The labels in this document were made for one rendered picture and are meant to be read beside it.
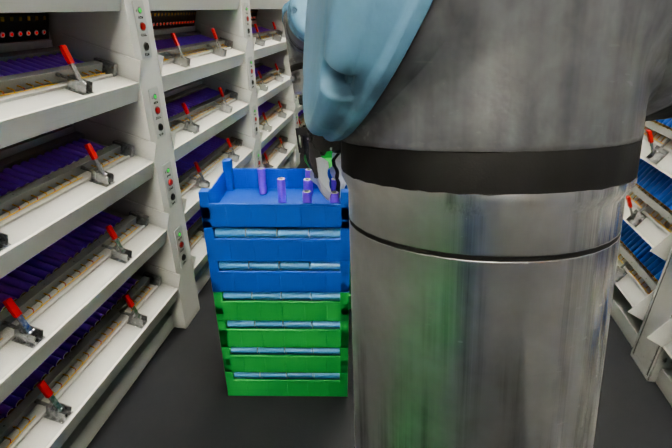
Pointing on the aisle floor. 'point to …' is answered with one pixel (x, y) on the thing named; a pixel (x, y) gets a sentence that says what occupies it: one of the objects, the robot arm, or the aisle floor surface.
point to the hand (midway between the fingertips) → (334, 193)
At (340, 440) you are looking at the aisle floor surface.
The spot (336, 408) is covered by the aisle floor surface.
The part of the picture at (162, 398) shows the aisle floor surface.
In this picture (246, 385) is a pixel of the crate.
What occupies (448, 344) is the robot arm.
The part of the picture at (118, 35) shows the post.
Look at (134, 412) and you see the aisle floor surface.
